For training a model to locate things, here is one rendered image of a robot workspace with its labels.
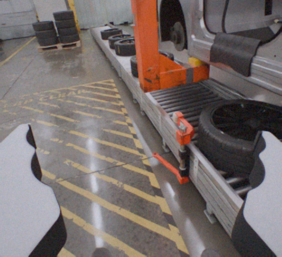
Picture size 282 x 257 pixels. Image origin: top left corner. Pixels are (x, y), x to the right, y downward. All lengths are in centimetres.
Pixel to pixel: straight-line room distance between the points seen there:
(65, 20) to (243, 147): 692
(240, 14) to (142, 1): 96
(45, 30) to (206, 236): 723
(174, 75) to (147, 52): 35
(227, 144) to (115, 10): 1150
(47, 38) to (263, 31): 660
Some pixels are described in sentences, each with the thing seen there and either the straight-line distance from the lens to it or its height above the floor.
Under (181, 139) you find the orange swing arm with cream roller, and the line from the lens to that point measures 134.
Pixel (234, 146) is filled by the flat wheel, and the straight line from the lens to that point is 131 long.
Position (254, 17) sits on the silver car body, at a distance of 234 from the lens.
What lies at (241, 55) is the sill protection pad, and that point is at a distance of 153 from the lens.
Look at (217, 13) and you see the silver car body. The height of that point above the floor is 110.
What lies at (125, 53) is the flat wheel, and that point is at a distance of 427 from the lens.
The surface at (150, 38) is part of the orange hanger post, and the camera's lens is 178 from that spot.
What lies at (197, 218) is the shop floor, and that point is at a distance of 155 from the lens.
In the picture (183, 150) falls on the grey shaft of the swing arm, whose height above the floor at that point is 37.
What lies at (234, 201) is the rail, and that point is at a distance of 118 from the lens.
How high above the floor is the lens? 130
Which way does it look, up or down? 31 degrees down
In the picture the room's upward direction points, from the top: 6 degrees counter-clockwise
